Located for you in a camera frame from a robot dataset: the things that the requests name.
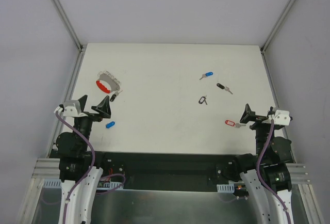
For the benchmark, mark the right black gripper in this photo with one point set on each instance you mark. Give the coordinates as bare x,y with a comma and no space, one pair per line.
259,118

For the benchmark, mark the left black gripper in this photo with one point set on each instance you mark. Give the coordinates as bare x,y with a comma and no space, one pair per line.
91,115

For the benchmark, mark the red handled keyring organizer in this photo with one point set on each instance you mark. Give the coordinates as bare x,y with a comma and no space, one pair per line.
107,83

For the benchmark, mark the black outlined clear tag key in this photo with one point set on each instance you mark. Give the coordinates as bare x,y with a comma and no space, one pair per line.
203,100

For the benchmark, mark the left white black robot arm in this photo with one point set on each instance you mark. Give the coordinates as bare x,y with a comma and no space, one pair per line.
80,166

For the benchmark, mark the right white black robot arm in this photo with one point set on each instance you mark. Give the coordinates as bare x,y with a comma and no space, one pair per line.
265,175

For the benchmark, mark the red tag key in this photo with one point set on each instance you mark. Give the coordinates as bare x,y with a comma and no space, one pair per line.
234,124

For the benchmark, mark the black tag key near organizer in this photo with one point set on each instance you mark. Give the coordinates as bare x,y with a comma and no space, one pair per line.
115,95

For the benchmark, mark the blue key tag left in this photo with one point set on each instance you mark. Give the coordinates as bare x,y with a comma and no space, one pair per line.
110,124

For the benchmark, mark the black tag key right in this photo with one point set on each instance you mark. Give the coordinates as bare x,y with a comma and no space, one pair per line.
224,88

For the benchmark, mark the blue tag key right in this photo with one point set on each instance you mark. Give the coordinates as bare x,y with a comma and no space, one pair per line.
206,75

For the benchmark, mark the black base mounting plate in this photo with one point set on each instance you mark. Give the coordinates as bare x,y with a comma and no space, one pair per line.
168,172

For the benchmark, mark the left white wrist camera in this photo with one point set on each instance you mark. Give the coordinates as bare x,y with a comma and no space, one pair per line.
70,108

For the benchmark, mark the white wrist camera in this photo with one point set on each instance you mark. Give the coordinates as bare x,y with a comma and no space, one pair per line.
70,108
280,117

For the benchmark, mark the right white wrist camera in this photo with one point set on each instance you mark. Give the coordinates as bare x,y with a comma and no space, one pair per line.
280,117

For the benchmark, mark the left aluminium frame post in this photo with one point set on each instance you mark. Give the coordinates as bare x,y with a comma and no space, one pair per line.
67,24

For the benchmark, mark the aluminium frame post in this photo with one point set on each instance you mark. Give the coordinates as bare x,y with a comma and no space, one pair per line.
278,24
67,24

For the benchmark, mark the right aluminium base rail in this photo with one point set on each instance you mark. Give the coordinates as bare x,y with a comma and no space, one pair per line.
298,173

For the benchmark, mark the right white cable duct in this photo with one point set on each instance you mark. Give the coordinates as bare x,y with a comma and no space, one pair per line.
226,188

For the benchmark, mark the right aluminium frame post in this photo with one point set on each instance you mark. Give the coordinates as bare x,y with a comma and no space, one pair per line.
278,24

